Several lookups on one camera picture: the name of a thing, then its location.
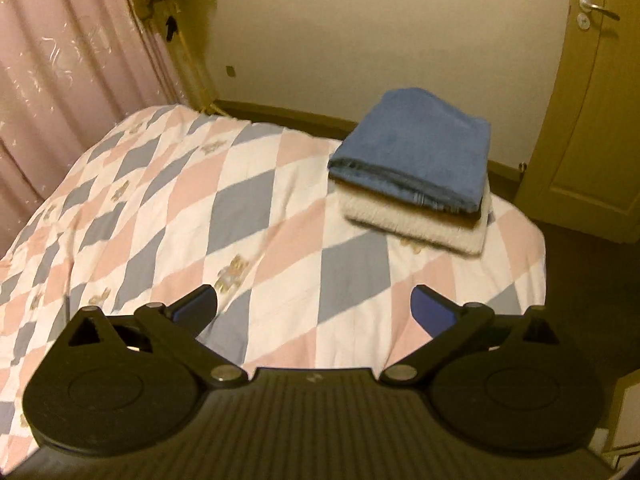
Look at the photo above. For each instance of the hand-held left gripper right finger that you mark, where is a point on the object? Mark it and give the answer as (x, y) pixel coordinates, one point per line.
(432, 311)

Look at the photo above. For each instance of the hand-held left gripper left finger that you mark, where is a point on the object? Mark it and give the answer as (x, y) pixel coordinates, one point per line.
(192, 311)

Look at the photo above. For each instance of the blue denim garment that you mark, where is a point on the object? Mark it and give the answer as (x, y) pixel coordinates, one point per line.
(415, 145)

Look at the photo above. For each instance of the white fluffy garment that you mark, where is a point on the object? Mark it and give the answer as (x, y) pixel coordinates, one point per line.
(425, 230)

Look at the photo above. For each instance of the brown garment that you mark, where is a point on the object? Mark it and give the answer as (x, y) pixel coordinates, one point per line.
(462, 221)

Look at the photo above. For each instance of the diamond patterned quilt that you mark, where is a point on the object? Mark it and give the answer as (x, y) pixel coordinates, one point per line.
(280, 200)

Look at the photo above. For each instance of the white cabinet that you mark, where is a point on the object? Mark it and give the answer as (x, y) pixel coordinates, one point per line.
(627, 410)

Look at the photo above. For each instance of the wooden door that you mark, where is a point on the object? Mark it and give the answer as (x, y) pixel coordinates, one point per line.
(590, 135)

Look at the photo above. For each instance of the pink curtain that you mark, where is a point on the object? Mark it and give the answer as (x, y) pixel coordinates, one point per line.
(75, 60)

